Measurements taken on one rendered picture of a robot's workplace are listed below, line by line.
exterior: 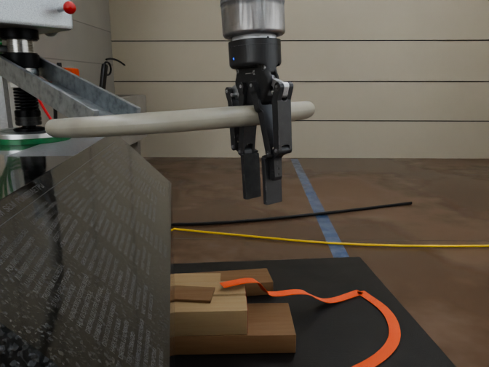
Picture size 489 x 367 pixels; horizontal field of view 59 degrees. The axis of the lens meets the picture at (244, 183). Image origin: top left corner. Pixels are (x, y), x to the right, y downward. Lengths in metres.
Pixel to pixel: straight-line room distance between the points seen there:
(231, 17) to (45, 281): 0.42
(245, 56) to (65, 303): 0.40
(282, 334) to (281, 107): 1.23
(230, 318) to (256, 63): 1.20
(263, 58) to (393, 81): 5.40
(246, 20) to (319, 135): 5.25
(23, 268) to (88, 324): 0.11
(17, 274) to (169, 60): 5.33
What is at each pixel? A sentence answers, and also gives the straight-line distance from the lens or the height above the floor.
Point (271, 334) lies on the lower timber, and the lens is 1.71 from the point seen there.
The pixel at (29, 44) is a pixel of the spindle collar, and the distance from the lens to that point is 1.37.
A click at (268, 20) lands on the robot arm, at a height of 1.09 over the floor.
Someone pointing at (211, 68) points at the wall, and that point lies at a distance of 5.76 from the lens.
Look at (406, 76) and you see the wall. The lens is 6.04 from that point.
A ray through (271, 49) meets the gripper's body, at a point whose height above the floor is 1.06.
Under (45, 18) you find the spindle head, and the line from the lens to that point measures 1.32.
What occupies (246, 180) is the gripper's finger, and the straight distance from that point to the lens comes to 0.67.
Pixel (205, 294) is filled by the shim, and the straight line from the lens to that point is 1.74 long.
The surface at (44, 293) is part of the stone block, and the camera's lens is 0.61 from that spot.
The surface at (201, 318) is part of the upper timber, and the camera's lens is 1.67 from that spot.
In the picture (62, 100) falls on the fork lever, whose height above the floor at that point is 0.97.
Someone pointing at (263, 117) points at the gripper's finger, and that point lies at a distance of 0.62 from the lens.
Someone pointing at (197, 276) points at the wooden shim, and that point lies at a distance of 2.14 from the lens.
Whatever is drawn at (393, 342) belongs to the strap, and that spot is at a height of 0.02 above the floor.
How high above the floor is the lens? 1.02
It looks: 14 degrees down
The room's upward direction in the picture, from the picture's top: straight up
